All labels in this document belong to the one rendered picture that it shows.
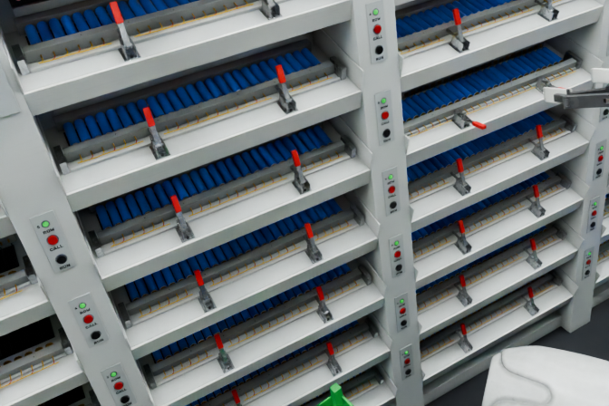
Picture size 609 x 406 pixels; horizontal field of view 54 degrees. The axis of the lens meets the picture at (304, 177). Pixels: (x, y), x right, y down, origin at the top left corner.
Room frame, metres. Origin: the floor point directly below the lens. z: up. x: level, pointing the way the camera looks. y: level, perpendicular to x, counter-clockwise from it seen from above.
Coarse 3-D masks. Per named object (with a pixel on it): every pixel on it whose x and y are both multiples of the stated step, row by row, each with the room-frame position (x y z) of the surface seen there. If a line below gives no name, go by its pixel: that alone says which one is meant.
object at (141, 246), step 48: (288, 144) 1.20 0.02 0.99; (336, 144) 1.19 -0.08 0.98; (144, 192) 1.09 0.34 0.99; (192, 192) 1.08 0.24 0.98; (240, 192) 1.09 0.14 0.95; (288, 192) 1.09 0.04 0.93; (336, 192) 1.11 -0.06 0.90; (96, 240) 0.97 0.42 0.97; (144, 240) 0.99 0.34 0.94; (192, 240) 0.98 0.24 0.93
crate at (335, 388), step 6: (336, 384) 0.88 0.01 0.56; (330, 390) 0.87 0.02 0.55; (336, 390) 0.87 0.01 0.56; (330, 396) 0.87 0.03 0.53; (336, 396) 0.86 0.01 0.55; (342, 396) 0.87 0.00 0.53; (324, 402) 0.86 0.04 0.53; (330, 402) 0.87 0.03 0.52; (336, 402) 0.86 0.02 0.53; (342, 402) 0.87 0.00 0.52; (348, 402) 0.85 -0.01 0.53
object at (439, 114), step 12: (540, 72) 1.40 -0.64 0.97; (552, 72) 1.40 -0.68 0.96; (504, 84) 1.36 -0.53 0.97; (516, 84) 1.36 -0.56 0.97; (528, 84) 1.37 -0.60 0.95; (480, 96) 1.32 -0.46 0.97; (492, 96) 1.33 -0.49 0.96; (444, 108) 1.29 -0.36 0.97; (456, 108) 1.28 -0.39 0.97; (468, 108) 1.30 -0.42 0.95; (480, 108) 1.30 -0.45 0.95; (420, 120) 1.25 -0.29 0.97; (432, 120) 1.26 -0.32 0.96; (420, 132) 1.23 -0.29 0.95
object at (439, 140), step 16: (560, 48) 1.51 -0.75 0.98; (576, 48) 1.46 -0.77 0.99; (496, 64) 1.47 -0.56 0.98; (576, 64) 1.44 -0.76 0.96; (592, 64) 1.41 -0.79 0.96; (560, 80) 1.40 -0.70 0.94; (576, 80) 1.40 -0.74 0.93; (528, 96) 1.34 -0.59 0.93; (480, 112) 1.30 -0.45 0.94; (496, 112) 1.29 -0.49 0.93; (512, 112) 1.29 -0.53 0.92; (528, 112) 1.32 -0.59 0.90; (448, 128) 1.25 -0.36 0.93; (496, 128) 1.29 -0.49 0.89; (416, 144) 1.20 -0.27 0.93; (432, 144) 1.20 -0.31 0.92; (448, 144) 1.23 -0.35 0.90; (416, 160) 1.19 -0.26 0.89
